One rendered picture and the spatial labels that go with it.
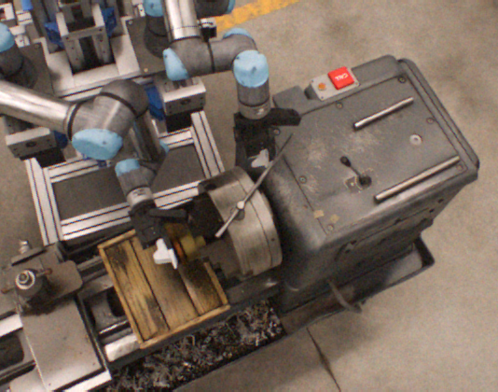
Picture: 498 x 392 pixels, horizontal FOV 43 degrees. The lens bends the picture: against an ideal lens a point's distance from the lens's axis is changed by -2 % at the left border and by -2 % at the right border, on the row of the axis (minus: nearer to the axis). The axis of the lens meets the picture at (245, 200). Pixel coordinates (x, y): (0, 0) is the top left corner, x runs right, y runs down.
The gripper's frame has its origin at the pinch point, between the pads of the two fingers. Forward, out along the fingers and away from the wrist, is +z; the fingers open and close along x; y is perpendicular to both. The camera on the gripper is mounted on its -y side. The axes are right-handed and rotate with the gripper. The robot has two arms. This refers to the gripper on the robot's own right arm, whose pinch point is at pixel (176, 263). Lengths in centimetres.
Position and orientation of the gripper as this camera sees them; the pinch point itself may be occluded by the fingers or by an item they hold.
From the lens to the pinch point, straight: 183.1
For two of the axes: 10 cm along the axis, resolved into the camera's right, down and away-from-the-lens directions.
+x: 0.4, -3.7, -9.3
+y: -9.1, 3.8, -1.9
